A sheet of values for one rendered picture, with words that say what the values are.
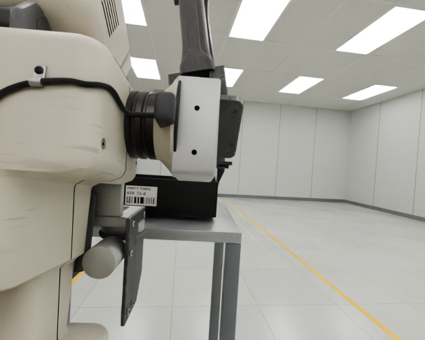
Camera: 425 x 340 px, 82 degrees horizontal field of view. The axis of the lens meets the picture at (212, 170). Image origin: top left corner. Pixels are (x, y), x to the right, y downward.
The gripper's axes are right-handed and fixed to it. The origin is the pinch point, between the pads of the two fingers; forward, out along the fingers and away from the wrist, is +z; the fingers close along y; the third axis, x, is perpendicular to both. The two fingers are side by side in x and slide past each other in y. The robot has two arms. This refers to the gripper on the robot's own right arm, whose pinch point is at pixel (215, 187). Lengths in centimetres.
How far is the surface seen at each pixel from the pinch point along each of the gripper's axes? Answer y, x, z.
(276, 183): -237, -682, 54
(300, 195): -320, -688, 88
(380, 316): -124, -75, 93
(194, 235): 6.2, 19.7, 11.2
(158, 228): 15.9, 19.3, 9.7
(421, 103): -495, -463, -164
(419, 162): -494, -455, -28
